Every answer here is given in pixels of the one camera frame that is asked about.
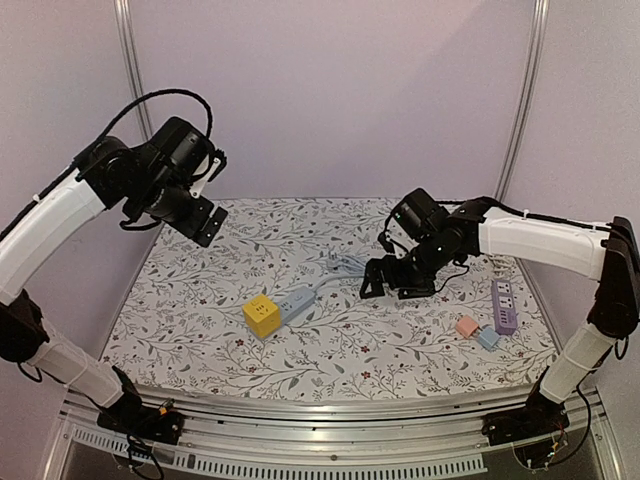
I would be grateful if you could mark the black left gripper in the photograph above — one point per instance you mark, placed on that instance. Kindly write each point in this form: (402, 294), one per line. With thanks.
(191, 226)

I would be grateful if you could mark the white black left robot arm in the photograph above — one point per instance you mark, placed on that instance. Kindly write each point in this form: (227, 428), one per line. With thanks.
(158, 182)

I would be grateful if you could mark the purple power strip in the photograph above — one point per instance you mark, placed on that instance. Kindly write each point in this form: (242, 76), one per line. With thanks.
(504, 308)

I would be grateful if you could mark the aluminium frame post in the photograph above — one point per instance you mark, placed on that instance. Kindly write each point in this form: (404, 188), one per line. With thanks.
(130, 57)
(525, 99)

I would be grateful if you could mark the light blue plug adapter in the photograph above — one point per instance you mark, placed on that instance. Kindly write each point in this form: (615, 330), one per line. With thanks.
(487, 337)

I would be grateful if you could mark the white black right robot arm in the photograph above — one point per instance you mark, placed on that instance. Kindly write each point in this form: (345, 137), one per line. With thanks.
(606, 253)

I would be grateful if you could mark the blue power strip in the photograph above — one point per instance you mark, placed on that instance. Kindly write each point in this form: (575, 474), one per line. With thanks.
(295, 303)

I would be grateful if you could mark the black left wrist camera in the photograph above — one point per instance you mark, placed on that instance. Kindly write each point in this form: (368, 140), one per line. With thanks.
(189, 157)

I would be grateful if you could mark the floral patterned table mat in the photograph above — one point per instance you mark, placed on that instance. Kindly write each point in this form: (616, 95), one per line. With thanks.
(182, 325)

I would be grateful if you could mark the pink plug adapter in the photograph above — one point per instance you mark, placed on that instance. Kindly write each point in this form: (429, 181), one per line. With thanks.
(466, 326)

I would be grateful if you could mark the left aluminium frame post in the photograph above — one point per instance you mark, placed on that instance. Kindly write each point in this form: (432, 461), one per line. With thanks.
(130, 57)

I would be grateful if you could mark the aluminium front rail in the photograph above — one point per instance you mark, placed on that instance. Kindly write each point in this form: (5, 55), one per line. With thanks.
(418, 438)

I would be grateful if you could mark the yellow cube socket adapter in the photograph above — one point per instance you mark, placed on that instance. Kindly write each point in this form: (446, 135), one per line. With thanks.
(262, 316)

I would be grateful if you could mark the right aluminium frame post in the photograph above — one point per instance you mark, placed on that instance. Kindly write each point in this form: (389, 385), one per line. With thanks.
(525, 99)

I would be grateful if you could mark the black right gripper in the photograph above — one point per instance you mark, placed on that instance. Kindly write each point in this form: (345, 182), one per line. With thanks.
(388, 276)

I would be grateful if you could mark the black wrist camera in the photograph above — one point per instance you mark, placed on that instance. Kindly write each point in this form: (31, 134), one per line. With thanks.
(419, 215)
(189, 157)

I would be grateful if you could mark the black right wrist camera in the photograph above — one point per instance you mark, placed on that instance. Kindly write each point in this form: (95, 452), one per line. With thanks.
(419, 215)

